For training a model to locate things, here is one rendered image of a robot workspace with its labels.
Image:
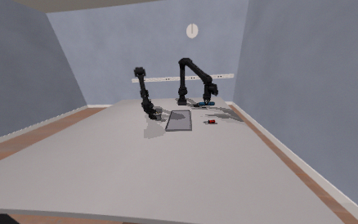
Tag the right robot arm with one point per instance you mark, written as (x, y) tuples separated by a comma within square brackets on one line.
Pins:
[(147, 105)]

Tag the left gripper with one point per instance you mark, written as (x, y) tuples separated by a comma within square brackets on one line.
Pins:
[(206, 97)]

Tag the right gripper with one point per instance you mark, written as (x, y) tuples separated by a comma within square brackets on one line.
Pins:
[(151, 116)]

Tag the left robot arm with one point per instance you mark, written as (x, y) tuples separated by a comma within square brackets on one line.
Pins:
[(207, 79)]

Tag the grey metal bracket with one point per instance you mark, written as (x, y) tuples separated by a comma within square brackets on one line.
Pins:
[(158, 110)]

